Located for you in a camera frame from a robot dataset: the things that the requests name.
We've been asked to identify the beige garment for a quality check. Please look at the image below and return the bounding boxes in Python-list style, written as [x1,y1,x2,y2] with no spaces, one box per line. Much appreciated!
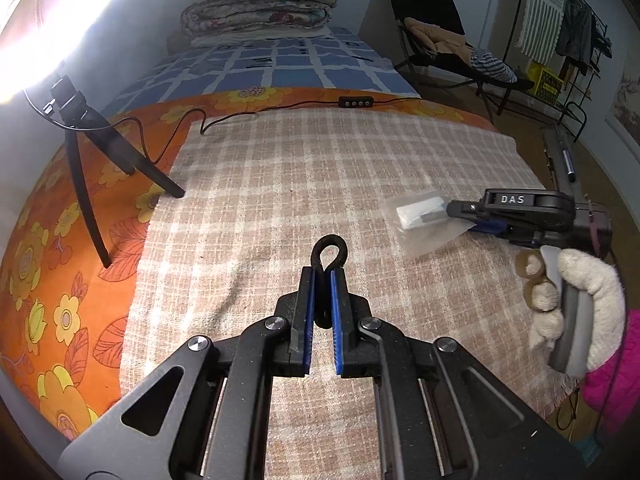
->
[404,16,481,68]

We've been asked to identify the person's right hand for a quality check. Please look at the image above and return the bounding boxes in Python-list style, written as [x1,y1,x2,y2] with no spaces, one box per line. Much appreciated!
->
[515,249,626,373]

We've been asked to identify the black clothes rack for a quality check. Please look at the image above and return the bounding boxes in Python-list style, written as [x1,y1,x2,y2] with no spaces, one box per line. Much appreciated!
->
[500,0,613,141]

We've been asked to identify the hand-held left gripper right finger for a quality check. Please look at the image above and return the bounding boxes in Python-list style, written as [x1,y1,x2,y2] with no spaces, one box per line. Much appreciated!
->
[330,269,586,480]

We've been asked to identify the clear plastic bag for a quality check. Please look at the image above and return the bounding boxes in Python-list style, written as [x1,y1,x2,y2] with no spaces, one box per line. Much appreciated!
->
[387,187,473,261]

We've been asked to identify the blue checked bed sheet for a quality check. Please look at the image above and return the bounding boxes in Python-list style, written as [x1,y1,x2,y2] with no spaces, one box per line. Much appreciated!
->
[102,27,418,113]

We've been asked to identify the white folded bedding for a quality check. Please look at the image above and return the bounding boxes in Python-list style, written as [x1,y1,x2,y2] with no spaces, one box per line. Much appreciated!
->
[166,22,333,53]

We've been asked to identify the black power cable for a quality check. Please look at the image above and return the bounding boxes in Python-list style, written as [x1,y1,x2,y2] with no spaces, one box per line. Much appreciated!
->
[22,87,421,166]

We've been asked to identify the striped garment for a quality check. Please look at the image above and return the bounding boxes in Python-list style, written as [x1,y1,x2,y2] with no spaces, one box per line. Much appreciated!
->
[470,47,518,85]

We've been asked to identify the orange floral bed sheet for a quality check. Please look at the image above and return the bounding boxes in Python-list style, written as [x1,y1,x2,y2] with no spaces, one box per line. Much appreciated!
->
[0,85,501,441]

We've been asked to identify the yellow plastic crate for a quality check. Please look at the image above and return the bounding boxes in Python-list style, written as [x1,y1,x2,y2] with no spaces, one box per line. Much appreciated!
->
[529,60,566,106]

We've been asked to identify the black tripod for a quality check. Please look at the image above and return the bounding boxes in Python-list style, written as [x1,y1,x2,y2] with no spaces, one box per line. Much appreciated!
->
[42,76,187,268]

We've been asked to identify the striped hanging towel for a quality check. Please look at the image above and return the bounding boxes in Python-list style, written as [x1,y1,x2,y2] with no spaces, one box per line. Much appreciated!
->
[517,0,568,63]

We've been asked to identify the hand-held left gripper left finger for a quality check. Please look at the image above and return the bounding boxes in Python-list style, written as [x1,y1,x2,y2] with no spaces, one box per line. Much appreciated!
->
[59,266,317,480]

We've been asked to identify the folded floral quilt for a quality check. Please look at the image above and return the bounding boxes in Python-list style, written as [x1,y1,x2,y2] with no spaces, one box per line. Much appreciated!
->
[180,0,337,38]

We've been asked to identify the black folding chair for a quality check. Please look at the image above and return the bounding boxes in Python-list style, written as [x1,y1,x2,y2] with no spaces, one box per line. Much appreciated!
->
[357,0,536,126]

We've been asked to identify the dark hanging jacket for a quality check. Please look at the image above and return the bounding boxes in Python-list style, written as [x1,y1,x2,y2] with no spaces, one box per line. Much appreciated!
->
[555,0,596,68]

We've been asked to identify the wall poster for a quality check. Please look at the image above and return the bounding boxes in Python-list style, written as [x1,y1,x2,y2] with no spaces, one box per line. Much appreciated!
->
[605,72,640,146]

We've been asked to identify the black hair tie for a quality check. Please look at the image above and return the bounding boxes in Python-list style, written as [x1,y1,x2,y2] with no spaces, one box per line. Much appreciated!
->
[310,235,347,328]

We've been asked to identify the ring light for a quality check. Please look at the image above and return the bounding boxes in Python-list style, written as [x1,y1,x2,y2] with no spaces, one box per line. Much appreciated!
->
[0,0,151,106]

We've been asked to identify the person's right forearm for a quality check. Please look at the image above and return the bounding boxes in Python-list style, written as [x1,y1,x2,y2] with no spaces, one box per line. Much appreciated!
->
[582,310,640,441]

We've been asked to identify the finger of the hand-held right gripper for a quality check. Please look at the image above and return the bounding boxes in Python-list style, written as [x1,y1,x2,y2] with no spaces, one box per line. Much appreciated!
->
[422,199,486,224]
[467,217,508,239]

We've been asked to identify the dark long case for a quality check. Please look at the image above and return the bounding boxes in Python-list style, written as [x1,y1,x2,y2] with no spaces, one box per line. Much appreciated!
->
[540,127,583,193]

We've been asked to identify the beige plaid blanket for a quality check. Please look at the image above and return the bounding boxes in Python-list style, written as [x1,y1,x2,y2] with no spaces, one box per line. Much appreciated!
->
[120,107,596,480]

